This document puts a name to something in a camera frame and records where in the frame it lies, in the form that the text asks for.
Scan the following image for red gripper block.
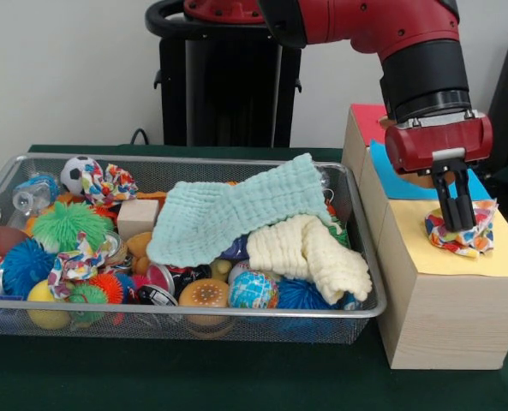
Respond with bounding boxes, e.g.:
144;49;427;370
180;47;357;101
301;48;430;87
385;113;494;232

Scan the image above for colourful polka dot cloth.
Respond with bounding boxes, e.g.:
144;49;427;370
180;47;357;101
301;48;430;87
423;197;499;258

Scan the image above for mint green waffle cloth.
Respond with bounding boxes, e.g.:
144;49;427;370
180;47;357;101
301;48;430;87
146;152;344;265

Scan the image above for wooden box with three holes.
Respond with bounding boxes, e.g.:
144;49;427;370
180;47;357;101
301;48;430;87
341;103;508;370

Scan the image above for shallow clear mesh bin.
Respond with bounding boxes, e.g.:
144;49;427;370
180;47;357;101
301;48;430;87
0;153;387;346

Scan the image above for cream waffle cloth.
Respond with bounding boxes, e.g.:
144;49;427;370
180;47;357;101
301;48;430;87
247;213;373;306

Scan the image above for globe print ball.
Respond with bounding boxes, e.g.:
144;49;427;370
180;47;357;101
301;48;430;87
227;270;280;310

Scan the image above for burger squeeze toy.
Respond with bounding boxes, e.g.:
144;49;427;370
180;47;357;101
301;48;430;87
178;277;231;339

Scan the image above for dark green table cloth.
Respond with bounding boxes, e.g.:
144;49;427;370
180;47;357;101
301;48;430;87
0;144;508;411

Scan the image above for multicolour patterned cloth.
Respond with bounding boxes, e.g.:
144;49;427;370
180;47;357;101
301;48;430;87
81;161;140;206

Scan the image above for small soccer ball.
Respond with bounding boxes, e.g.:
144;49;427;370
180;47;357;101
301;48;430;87
60;155;97;194

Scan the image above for lime green spiky ball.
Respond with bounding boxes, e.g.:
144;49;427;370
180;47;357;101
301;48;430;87
33;201;116;253

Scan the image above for blue spiky ball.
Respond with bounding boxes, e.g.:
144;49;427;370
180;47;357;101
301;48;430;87
0;238;57;299

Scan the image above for small brown football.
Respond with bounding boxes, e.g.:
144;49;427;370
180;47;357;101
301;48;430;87
0;226;30;258

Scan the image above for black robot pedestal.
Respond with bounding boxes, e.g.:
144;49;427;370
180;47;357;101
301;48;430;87
145;0;323;149

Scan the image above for multicolour rope toy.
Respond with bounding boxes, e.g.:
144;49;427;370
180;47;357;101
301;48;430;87
47;230;111;301

